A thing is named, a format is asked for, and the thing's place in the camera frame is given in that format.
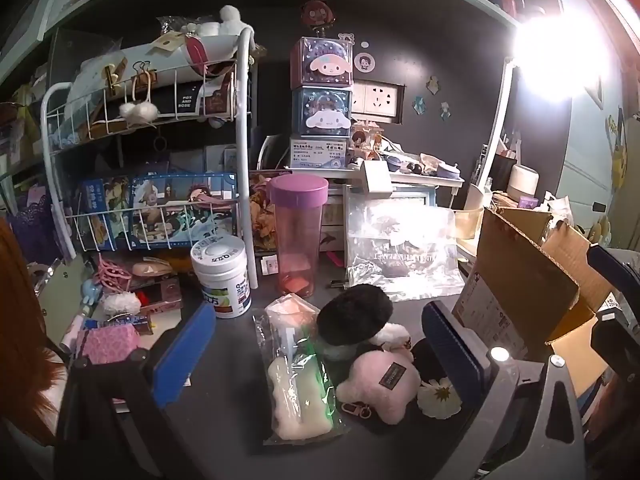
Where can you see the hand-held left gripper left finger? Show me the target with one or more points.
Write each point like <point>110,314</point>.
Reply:
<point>185,350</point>

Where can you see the round portrait sticker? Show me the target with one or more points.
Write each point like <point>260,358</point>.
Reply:
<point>364,62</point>

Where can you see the small blue figure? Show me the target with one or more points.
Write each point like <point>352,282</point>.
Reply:
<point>91,292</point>

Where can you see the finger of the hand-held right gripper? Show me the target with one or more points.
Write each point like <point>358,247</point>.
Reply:
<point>615,270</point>
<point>617,342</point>

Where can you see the white supplement jar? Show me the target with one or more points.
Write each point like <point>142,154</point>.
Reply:
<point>220,280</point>

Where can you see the bobble head figure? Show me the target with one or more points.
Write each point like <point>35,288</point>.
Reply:
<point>317,12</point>

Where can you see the clear bow print plastic bag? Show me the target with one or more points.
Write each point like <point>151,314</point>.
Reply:
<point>400,255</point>

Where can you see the cartoon wall sticker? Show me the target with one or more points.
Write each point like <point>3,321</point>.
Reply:
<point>417,105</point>
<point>432,83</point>
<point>445,111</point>

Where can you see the yellow hanging cartoon bag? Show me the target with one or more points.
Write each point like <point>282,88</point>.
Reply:
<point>617,145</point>

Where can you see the black pen holder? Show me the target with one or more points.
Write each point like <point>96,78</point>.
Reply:
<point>502,170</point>

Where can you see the blue cartoon storage box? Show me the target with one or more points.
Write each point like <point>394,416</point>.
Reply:
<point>322,110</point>

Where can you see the brown cardboard box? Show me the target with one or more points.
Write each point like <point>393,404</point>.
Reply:
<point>520,280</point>

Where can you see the black book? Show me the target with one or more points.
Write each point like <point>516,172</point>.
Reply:
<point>175,100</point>

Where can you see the white labelled box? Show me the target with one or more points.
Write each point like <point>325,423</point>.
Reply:
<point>317,154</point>

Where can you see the small acrylic figurine stand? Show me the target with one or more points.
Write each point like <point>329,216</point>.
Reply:
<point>365,140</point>

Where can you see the dried flower picture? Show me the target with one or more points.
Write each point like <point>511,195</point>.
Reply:
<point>262,210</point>

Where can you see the hanging white pompom pair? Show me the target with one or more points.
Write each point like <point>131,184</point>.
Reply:
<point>137,111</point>

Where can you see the orange hair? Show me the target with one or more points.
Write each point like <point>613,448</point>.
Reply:
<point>25,335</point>

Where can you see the black wall switch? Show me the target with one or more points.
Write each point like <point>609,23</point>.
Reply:
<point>598,207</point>

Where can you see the bear wall sticker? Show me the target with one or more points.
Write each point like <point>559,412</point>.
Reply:
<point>345,38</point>

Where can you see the pink hair claw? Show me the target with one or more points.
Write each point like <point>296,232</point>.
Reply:
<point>112,272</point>

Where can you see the large anime puzzle box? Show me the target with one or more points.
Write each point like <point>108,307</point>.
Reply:
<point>185,210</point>

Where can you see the white desk shelf tray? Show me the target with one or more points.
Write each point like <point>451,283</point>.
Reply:
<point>425,181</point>

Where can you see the purple small box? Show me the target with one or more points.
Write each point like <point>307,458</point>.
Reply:
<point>527,202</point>

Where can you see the pink cartoon storage box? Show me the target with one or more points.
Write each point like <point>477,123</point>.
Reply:
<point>322,62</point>

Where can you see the white plush doll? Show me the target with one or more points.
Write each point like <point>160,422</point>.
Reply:
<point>231,17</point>

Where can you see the wall power outlet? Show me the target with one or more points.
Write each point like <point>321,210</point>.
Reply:
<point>377,100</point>

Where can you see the pink checkered box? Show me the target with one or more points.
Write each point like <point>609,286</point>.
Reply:
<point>107,344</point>

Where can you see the white desk lamp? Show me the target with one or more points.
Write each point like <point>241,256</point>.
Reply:
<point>492,125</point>

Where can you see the white humidifier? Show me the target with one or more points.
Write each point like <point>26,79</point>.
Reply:
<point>522,182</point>

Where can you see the pink tumbler with purple lid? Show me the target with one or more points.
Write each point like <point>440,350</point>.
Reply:
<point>297,240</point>

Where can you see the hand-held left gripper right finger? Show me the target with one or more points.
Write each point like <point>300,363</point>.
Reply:
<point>452,355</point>

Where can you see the black fluffy pompom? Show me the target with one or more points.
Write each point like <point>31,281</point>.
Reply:
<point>355,310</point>

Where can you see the blue anime box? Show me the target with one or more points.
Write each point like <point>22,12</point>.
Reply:
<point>100,210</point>

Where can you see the white fabric flower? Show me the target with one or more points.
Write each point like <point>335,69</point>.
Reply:
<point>439,397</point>

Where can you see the purple lidded bowl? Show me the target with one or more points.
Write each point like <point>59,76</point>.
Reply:
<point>449,170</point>

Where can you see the plastic bag of sponges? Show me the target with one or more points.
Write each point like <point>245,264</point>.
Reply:
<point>300,375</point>

